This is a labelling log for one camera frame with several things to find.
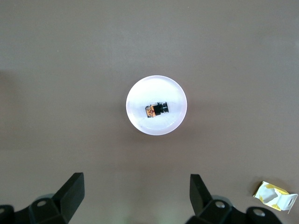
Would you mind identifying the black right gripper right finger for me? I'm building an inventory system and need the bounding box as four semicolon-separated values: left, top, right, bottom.
185;173;282;224

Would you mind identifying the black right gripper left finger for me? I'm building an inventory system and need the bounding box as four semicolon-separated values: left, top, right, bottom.
0;172;85;224

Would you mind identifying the orange and black switch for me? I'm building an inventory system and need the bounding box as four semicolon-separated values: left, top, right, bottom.
144;101;171;119

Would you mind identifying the yellow and white carton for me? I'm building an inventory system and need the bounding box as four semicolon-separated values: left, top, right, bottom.
253;181;299;214

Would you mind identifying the pink round plate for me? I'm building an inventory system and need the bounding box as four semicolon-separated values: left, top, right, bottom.
125;75;188;136

